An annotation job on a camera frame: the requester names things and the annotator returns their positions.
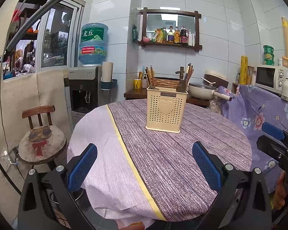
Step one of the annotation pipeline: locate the yellow plastic wrap roll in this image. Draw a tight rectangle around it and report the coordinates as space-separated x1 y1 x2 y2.
240 56 249 85

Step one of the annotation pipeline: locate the steel spoon with wooden handle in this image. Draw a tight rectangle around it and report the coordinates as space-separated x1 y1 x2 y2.
176 79 188 93

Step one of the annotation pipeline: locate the dark wooden counter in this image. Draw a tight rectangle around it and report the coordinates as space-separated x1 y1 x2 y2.
124 89 210 107

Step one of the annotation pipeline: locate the brown wooden chopstick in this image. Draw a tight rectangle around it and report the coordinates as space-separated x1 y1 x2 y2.
145 67 153 89
147 67 155 89
188 69 195 88
187 66 194 87

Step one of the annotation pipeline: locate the sliding glass window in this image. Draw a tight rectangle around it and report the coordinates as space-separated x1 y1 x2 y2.
37 0 84 69

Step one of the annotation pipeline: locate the yellow seasoning packet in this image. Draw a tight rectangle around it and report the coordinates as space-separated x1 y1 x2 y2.
154 28 164 43

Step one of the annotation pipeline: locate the stack of green noodle cups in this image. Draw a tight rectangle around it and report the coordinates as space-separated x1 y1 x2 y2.
263 45 275 66

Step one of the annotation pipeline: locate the round cat print cushion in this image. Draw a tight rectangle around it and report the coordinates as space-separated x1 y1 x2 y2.
18 125 67 165

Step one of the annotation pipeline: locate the grey water dispenser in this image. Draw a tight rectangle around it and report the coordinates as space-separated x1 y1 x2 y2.
68 66 103 125

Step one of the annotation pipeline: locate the paisley patterned cloth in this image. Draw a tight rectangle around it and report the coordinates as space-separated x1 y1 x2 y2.
209 99 224 115

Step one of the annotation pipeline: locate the beige cloth panel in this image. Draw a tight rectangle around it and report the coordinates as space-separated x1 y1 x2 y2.
0 62 70 192

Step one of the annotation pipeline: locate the brown and white rice cooker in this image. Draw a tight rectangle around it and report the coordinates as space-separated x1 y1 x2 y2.
204 70 229 88

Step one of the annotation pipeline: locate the cream pan with lid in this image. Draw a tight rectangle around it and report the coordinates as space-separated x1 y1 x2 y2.
188 82 232 101

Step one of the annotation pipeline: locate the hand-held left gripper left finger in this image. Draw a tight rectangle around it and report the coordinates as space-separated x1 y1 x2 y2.
17 143 103 230

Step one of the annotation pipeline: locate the purple floral cloth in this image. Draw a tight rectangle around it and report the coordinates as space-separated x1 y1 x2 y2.
217 84 288 193

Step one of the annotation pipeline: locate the green hanging pouch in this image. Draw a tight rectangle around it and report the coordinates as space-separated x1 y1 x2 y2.
132 24 139 44

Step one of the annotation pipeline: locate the grey camera boom pole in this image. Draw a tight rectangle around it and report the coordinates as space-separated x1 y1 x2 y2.
0 0 71 65

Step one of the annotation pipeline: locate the dark soy sauce bottle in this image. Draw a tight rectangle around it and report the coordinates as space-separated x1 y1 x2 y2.
180 25 188 45

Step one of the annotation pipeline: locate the white microwave oven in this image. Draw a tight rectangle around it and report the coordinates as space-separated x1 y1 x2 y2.
254 65 288 94

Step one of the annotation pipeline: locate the dark wooden wall shelf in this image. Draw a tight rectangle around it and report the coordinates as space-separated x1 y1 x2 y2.
139 7 202 52

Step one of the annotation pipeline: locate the white paper towel roll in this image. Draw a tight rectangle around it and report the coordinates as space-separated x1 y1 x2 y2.
101 62 114 82

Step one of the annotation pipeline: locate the woven brown basin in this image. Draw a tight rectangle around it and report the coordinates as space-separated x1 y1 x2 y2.
154 77 183 89

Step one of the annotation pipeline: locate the white power strip with cables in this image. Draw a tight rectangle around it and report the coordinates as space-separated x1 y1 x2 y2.
2 149 20 166

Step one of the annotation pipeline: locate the purple striped tablecloth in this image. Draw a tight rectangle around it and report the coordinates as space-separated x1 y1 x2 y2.
67 99 253 222

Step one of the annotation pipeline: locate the cream plastic utensil holder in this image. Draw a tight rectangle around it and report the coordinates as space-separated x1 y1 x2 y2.
145 86 189 134

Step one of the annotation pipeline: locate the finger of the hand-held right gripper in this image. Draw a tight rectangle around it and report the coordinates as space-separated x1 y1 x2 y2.
257 135 288 166
263 122 288 145

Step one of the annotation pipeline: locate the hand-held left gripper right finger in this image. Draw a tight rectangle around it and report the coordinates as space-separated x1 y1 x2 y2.
192 141 272 230

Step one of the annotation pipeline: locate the blue water bottle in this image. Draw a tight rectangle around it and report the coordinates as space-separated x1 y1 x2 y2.
78 23 109 66

